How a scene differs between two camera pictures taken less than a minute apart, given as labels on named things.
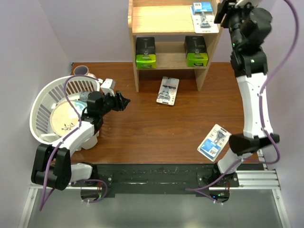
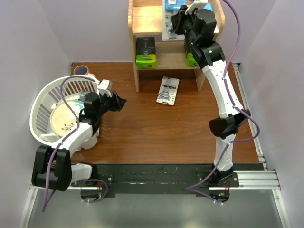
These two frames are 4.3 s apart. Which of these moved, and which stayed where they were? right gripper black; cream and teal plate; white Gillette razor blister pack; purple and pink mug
Moved: right gripper black
Stayed: cream and teal plate; white Gillette razor blister pack; purple and pink mug
